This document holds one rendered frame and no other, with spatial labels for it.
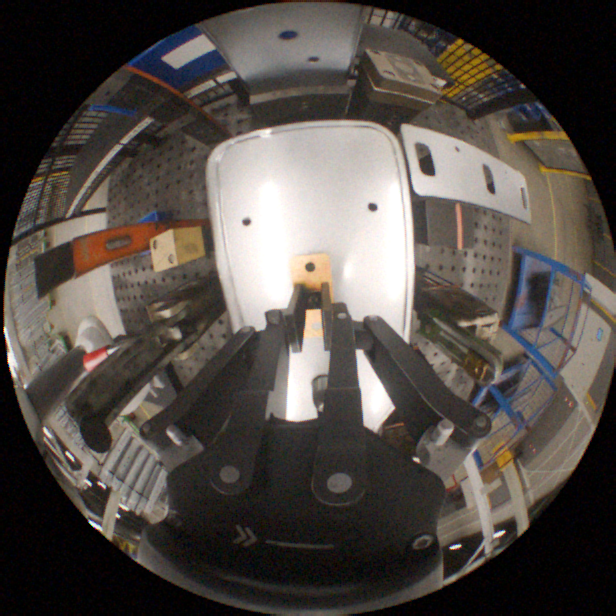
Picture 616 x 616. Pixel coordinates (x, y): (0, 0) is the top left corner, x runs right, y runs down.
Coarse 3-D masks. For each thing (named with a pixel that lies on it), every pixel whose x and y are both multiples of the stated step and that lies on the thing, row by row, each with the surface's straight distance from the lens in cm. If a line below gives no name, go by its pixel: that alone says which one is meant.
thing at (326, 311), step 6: (324, 282) 19; (324, 288) 17; (324, 294) 16; (324, 300) 15; (330, 300) 15; (324, 306) 14; (330, 306) 14; (324, 312) 13; (330, 312) 13; (324, 318) 13; (330, 318) 13; (324, 324) 13; (330, 324) 13; (324, 330) 13; (330, 330) 13; (324, 336) 14; (330, 336) 14; (324, 342) 14; (330, 342) 14; (324, 348) 14
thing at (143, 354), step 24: (144, 336) 19; (192, 336) 23; (120, 360) 18; (144, 360) 20; (168, 360) 20; (96, 384) 17; (120, 384) 19; (144, 384) 19; (72, 408) 17; (96, 408) 19; (120, 408) 18; (96, 432) 15
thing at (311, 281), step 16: (304, 256) 19; (320, 256) 19; (304, 272) 19; (320, 272) 19; (304, 288) 20; (320, 288) 20; (304, 304) 19; (320, 304) 19; (320, 320) 21; (304, 336) 22; (320, 336) 22
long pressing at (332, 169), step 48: (240, 144) 25; (288, 144) 23; (336, 144) 23; (384, 144) 24; (240, 192) 23; (288, 192) 22; (336, 192) 21; (384, 192) 22; (240, 240) 22; (288, 240) 21; (336, 240) 21; (384, 240) 22; (240, 288) 23; (288, 288) 22; (336, 288) 22; (384, 288) 23
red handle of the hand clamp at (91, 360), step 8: (168, 328) 22; (176, 328) 21; (160, 336) 22; (168, 336) 22; (176, 336) 22; (120, 344) 24; (96, 352) 26; (104, 352) 25; (88, 360) 27; (96, 360) 26; (88, 368) 28
